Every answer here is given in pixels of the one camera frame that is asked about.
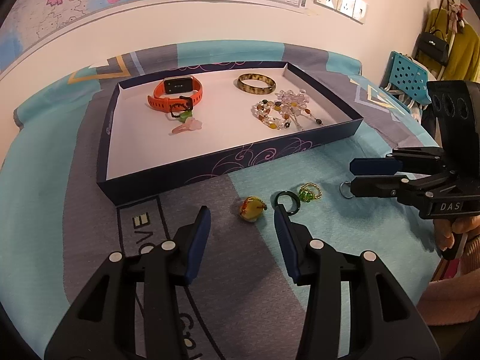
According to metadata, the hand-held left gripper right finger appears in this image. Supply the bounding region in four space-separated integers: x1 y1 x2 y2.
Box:
274 207 441 360

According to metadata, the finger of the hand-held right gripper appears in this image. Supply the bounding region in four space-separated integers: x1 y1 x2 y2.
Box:
351 174 451 207
349 148 447 176

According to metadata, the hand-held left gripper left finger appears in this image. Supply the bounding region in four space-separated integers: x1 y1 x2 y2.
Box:
44 205 211 360

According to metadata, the dark green ring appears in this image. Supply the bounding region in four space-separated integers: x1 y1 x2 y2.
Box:
274 190 302 214

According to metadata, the amber yellow pendant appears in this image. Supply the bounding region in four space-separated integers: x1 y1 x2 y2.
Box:
239 196 268 223

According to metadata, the multicoloured bead bracelet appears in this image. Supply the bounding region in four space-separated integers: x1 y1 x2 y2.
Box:
252 99 323 132

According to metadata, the navy blue shallow cardboard box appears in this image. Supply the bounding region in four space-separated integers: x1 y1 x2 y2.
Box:
97 61 364 205

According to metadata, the pink flower hair clip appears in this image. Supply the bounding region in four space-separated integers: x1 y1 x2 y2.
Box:
172 117 203 136

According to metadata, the black hair tie green bead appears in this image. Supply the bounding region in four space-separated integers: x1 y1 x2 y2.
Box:
169 103 194 121

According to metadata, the tortoiseshell bangle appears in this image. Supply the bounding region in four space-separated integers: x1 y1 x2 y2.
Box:
237 73 277 95

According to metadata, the orange strap smartwatch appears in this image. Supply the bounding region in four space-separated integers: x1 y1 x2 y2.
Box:
147 76 203 111

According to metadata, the person's right forearm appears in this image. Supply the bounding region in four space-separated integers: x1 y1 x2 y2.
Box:
416 232 480 327

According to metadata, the person's right hand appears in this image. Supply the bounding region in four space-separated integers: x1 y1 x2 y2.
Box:
434 214 480 251

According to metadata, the teal perforated plastic chair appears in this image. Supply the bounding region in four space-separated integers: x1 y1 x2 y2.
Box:
380 51 432 107

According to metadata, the yellow coat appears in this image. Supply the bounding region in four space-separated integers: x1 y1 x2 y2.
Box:
424 7 480 81

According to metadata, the black handbag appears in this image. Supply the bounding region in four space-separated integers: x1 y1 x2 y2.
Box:
413 30 450 66

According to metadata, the green bead gold ring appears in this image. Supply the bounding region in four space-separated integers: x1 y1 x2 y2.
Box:
299 182 323 202

